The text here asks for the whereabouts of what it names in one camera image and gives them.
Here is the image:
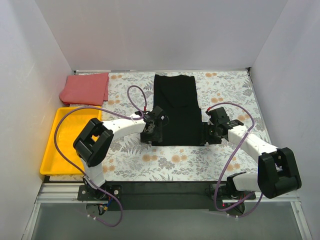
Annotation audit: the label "black t shirt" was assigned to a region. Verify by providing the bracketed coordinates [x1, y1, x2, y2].
[151, 74, 202, 146]

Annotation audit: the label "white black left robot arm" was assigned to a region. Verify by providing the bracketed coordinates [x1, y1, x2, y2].
[73, 106, 169, 200]

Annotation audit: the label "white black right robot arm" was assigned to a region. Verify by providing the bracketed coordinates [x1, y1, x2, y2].
[203, 107, 302, 199]

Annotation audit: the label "floral table mat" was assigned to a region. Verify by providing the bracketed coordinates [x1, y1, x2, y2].
[68, 70, 283, 182]

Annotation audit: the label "folded red t shirt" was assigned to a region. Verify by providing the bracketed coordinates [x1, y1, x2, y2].
[59, 73, 109, 106]

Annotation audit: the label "yellow plastic tray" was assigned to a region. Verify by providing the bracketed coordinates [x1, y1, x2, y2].
[39, 107, 102, 176]

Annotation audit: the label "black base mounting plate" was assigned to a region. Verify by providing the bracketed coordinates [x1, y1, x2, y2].
[77, 181, 250, 211]

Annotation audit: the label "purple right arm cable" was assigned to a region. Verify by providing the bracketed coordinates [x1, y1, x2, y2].
[206, 102, 265, 219]

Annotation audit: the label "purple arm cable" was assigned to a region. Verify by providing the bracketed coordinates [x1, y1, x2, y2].
[53, 85, 148, 228]
[206, 102, 265, 219]

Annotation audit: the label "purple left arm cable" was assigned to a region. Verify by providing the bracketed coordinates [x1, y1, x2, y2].
[53, 85, 148, 228]

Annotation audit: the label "aluminium frame rail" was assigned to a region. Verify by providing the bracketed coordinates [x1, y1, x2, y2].
[21, 182, 82, 240]

